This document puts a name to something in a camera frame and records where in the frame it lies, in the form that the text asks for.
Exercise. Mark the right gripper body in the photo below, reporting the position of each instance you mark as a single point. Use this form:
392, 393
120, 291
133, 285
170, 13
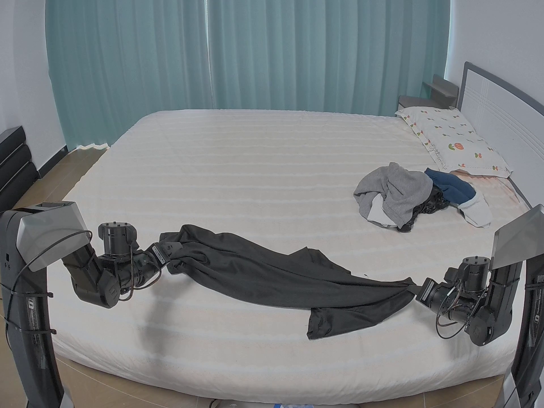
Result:
433, 295

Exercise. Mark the black T-shirt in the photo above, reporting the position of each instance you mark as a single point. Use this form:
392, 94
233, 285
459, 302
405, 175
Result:
276, 270

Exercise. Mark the pile of clothes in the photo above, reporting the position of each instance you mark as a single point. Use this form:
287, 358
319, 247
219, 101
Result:
403, 189

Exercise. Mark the grey bedside table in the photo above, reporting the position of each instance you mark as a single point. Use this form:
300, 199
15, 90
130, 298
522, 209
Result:
442, 89

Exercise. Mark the white printed pillow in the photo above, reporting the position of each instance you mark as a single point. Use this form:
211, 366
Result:
454, 138

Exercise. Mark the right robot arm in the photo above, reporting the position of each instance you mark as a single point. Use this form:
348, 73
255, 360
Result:
510, 287

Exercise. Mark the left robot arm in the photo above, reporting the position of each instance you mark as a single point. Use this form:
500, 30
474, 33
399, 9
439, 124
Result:
51, 236

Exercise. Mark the blue-green curtain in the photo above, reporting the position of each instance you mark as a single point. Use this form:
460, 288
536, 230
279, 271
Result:
127, 57
323, 40

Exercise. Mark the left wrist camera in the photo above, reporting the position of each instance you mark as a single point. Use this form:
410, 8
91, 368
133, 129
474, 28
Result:
169, 240

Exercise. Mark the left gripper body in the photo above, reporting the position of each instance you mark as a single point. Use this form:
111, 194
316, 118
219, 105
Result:
163, 258

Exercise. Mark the black chest of drawers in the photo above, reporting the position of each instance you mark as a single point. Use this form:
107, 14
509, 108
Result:
15, 164

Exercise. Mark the bed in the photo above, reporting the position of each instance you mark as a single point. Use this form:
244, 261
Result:
255, 164

